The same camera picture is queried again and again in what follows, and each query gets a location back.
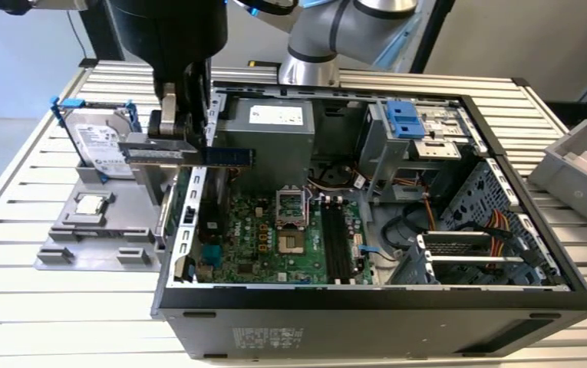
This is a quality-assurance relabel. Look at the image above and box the hard disk in blue carrier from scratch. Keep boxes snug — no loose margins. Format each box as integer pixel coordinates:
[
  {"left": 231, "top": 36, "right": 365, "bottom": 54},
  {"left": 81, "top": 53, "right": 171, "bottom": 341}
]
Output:
[{"left": 48, "top": 95, "right": 142, "bottom": 182}]

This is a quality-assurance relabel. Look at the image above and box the grey plastic bin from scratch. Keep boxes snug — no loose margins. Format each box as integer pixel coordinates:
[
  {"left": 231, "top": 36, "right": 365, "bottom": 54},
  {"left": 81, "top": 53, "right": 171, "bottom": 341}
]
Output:
[{"left": 526, "top": 119, "right": 587, "bottom": 228}]

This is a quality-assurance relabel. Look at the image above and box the silver drive bay cage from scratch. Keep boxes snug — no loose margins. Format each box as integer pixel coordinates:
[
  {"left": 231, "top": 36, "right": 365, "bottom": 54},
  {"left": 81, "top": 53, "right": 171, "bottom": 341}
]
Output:
[{"left": 358, "top": 98, "right": 484, "bottom": 202}]

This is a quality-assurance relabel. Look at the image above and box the grey disk bay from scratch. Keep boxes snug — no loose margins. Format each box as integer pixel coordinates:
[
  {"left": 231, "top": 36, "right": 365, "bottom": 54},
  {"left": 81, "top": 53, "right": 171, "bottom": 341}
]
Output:
[{"left": 387, "top": 228, "right": 563, "bottom": 287}]

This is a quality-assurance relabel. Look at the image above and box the black RAM slot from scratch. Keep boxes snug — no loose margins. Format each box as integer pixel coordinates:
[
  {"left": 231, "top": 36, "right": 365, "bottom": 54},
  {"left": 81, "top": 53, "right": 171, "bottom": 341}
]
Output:
[
  {"left": 326, "top": 195, "right": 345, "bottom": 285},
  {"left": 333, "top": 195, "right": 353, "bottom": 285},
  {"left": 319, "top": 195, "right": 339, "bottom": 285}
]

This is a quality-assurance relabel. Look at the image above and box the CPU socket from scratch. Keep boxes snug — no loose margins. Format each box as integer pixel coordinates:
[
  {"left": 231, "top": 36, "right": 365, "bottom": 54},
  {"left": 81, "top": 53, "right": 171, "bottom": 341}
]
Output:
[{"left": 277, "top": 228, "right": 307, "bottom": 256}]

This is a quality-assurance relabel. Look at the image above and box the metal socket cover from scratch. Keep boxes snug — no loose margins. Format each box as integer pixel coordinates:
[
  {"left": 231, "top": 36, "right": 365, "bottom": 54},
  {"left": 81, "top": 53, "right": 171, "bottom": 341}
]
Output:
[{"left": 274, "top": 186, "right": 309, "bottom": 230}]

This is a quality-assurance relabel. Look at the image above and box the black post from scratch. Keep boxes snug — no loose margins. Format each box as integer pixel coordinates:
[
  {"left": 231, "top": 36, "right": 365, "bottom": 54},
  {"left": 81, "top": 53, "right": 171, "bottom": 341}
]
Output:
[
  {"left": 409, "top": 0, "right": 457, "bottom": 74},
  {"left": 76, "top": 9, "right": 126, "bottom": 62}
]

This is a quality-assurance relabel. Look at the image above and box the grey power supply unit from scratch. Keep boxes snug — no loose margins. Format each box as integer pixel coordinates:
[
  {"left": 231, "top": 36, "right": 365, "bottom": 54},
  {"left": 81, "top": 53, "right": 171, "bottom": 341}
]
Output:
[{"left": 218, "top": 96, "right": 318, "bottom": 192}]

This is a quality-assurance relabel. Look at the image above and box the black PC case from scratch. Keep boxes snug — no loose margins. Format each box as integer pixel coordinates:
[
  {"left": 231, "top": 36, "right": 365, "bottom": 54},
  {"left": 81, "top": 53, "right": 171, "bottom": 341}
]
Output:
[{"left": 148, "top": 79, "right": 587, "bottom": 361}]

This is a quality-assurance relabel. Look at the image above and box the green graphics card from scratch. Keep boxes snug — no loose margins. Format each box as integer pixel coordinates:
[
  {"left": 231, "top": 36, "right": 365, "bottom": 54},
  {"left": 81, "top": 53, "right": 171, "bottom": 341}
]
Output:
[{"left": 155, "top": 166, "right": 195, "bottom": 248}]

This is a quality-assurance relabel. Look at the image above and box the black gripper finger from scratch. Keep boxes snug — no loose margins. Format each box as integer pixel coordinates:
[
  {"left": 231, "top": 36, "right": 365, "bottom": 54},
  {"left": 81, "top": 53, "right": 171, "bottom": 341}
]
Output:
[{"left": 147, "top": 109, "right": 211, "bottom": 147}]

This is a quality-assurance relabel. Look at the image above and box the orange red wire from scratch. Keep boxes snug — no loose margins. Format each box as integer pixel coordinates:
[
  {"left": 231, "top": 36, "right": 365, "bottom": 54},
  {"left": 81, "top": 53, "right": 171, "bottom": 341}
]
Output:
[{"left": 422, "top": 190, "right": 438, "bottom": 232}]

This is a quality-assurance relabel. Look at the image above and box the blue plastic drive latch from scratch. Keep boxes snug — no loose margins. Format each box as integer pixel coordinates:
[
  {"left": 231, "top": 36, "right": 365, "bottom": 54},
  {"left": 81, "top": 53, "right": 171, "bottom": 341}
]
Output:
[{"left": 385, "top": 100, "right": 425, "bottom": 139}]

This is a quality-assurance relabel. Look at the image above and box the grey parts rack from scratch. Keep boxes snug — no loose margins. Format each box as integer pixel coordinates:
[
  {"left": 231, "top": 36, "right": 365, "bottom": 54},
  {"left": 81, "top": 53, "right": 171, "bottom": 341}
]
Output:
[{"left": 33, "top": 132, "right": 182, "bottom": 271}]

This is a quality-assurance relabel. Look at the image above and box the green motherboard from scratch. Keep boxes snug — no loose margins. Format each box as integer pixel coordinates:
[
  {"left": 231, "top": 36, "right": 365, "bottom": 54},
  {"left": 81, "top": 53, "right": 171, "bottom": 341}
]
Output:
[{"left": 195, "top": 191, "right": 377, "bottom": 287}]

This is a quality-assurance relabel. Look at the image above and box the coloured wire bundle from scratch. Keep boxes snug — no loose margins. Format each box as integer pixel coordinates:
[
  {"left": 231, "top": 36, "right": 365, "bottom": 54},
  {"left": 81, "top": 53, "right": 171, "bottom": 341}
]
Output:
[{"left": 482, "top": 209, "right": 513, "bottom": 264}]

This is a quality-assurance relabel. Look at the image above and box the silver CPU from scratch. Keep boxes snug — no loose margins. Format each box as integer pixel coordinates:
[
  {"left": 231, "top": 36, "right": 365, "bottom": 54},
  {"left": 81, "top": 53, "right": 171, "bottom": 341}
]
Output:
[{"left": 75, "top": 193, "right": 105, "bottom": 214}]

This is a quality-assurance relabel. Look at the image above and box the black cable yellow tag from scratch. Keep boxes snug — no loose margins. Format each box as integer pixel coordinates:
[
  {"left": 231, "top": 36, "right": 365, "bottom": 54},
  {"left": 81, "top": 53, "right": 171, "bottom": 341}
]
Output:
[{"left": 247, "top": 60, "right": 281, "bottom": 84}]

